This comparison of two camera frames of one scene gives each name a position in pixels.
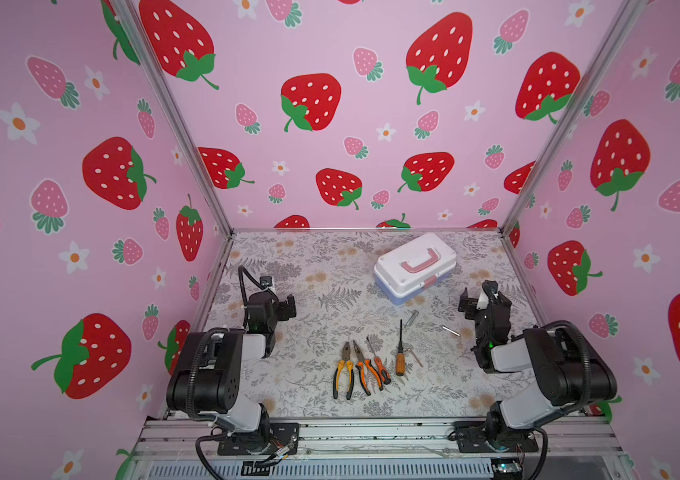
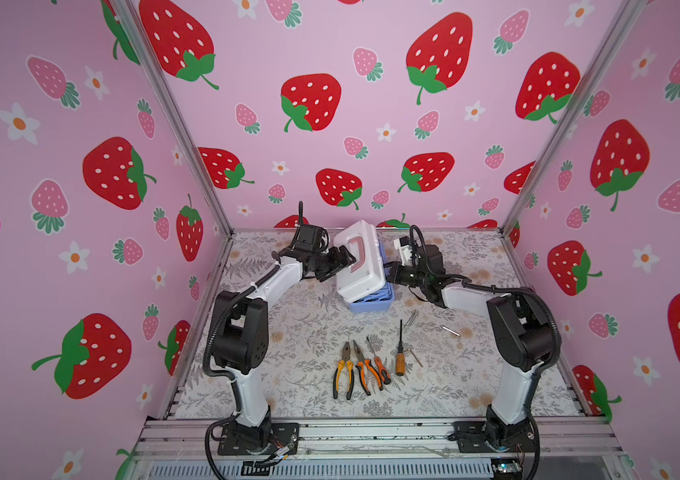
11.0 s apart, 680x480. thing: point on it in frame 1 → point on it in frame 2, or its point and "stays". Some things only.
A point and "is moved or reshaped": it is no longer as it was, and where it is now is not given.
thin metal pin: x=416 y=358 stays
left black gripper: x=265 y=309 → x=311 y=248
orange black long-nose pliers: x=361 y=368 stays
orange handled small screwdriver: x=385 y=376 stays
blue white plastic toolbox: x=412 y=266 is moved or reshaped
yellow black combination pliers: x=346 y=353 stays
